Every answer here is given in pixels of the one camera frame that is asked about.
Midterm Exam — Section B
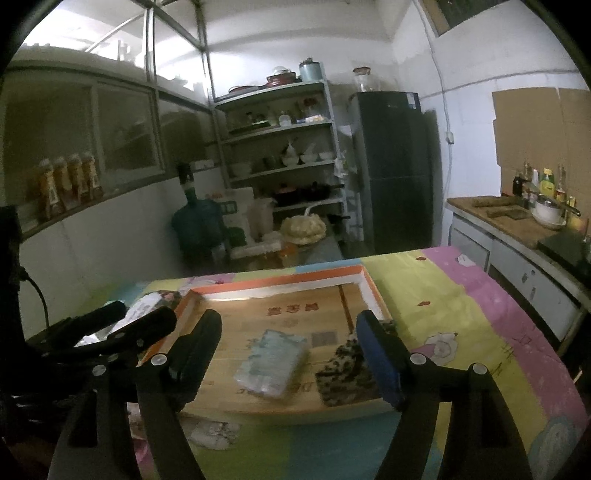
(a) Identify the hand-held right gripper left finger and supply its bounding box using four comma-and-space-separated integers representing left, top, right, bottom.
48, 309, 223, 480

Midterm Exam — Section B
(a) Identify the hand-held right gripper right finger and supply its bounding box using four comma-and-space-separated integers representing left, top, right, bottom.
355, 309, 539, 480

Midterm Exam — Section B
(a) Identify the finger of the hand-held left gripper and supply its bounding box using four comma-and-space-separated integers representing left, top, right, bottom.
44, 306, 178, 367
28, 301, 128, 347

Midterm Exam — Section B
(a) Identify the leopard print cloth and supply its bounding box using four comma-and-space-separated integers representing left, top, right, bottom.
315, 318, 399, 408

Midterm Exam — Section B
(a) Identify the light teal towel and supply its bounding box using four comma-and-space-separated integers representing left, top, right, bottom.
233, 329, 309, 398

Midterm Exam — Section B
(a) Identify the wood-print tray with orange rim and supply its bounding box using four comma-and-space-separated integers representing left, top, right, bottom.
174, 264, 399, 423

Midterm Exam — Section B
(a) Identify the floral tissue pack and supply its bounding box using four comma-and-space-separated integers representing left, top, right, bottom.
74, 290, 182, 348

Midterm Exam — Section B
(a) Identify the blue water jug with pump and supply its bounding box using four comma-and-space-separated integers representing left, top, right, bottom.
172, 161, 228, 266

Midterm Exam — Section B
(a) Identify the white sack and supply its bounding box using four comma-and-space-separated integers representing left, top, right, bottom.
222, 187, 256, 245

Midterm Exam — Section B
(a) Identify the kitchen counter cabinet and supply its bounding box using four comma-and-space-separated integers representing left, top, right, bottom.
445, 196, 591, 356

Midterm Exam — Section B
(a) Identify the black wok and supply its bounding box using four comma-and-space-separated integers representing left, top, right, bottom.
272, 182, 345, 206

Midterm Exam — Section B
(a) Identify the dark refrigerator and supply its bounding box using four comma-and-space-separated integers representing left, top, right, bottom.
347, 91, 439, 254

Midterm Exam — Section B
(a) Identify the white metal shelf rack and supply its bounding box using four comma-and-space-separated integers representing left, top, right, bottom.
213, 79, 352, 241

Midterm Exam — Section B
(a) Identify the black induction cooker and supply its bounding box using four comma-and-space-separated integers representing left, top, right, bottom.
538, 228, 591, 274

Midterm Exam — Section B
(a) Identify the white bowl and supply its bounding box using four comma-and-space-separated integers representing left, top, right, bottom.
533, 198, 568, 230

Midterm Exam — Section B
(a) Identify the cardboard sheet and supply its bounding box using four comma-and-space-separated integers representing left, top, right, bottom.
492, 87, 591, 195

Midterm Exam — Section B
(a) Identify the glass jar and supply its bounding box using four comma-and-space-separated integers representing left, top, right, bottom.
353, 67, 382, 93

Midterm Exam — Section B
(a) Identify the red pot with glass lid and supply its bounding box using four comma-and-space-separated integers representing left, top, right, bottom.
265, 66, 298, 89

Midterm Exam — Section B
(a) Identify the teal pot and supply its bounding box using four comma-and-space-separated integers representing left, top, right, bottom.
299, 58, 323, 83

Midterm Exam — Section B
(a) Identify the black cable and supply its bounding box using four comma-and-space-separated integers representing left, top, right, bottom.
19, 269, 50, 329

